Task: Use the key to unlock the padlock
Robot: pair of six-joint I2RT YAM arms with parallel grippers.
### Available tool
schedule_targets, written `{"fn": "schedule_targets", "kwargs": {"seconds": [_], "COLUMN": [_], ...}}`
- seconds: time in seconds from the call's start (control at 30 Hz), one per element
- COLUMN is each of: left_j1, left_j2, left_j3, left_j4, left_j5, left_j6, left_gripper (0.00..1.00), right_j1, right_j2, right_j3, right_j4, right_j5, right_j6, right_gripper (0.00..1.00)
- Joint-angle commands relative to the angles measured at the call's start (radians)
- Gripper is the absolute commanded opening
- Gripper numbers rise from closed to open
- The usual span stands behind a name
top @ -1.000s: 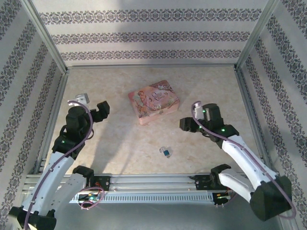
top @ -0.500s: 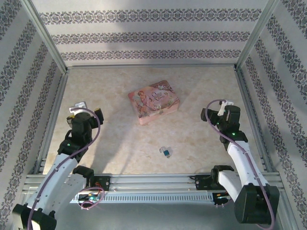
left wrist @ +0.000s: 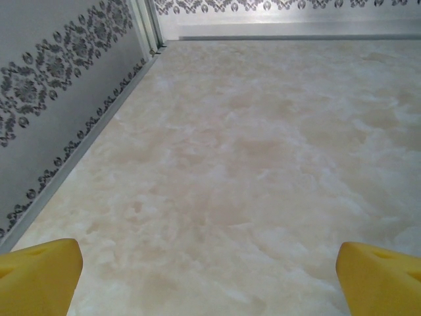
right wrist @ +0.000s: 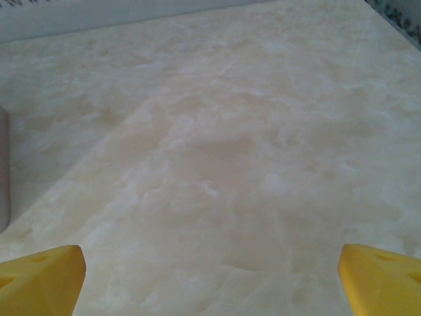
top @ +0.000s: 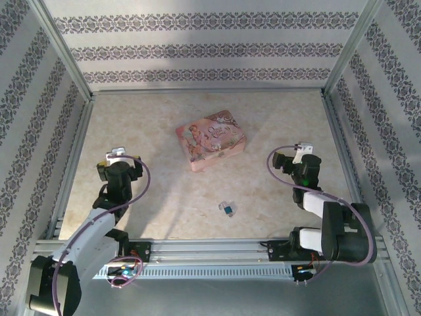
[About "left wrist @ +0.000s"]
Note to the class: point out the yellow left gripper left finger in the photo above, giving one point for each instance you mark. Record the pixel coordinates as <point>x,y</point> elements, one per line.
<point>36,283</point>

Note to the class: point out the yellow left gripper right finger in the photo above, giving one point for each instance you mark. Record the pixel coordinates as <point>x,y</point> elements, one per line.
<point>385,286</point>

